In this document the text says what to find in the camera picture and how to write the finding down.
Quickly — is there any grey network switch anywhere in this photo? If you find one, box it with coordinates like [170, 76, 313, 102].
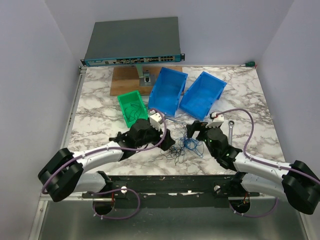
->
[81, 16, 185, 67]

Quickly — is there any grey metal stand bracket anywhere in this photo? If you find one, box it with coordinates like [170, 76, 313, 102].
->
[136, 64, 156, 87]

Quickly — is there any blue thin cable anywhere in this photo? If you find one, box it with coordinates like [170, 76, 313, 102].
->
[174, 119, 205, 158]

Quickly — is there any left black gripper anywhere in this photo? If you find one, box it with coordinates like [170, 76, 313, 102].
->
[136, 122, 175, 151]

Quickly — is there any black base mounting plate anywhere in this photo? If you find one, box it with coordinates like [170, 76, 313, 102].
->
[82, 173, 259, 209]

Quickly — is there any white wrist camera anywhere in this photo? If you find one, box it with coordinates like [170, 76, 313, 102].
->
[149, 112, 163, 131]
[205, 112, 225, 128]

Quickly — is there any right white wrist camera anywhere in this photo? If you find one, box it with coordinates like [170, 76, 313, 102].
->
[205, 112, 225, 128]

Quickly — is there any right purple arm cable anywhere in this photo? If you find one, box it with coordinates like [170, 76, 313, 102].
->
[211, 108, 320, 218]

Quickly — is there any green handled screwdriver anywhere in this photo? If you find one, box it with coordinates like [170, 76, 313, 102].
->
[240, 61, 257, 68]

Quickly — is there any left blue plastic bin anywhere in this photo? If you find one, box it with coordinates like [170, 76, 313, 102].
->
[148, 67, 188, 117]

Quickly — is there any blue plastic bin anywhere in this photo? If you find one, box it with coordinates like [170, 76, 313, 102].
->
[148, 67, 188, 117]
[179, 71, 227, 121]

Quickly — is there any wooden base board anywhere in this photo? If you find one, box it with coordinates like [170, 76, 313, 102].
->
[110, 66, 162, 96]

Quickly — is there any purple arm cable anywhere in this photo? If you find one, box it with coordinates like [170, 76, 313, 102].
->
[211, 108, 320, 218]
[41, 107, 168, 221]

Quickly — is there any right blue plastic bin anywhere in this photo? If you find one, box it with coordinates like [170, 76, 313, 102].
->
[179, 71, 227, 121]

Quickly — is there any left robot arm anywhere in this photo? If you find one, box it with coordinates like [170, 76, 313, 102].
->
[37, 118, 175, 202]

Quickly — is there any chrome combination wrench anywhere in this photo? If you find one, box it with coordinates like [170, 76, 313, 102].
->
[166, 118, 186, 127]

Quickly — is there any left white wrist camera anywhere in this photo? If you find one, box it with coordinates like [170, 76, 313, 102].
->
[149, 112, 163, 131]

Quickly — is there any green plastic bin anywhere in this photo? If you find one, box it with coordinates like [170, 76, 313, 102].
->
[117, 90, 149, 128]

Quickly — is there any aluminium side rail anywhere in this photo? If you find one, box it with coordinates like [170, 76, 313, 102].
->
[58, 66, 87, 150]

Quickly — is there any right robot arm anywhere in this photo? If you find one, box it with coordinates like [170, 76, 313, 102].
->
[186, 120, 320, 215]

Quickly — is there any grey ratchet wrench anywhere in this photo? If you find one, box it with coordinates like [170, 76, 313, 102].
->
[228, 120, 235, 145]

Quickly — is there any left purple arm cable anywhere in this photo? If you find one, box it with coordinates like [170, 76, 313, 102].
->
[41, 107, 168, 221]

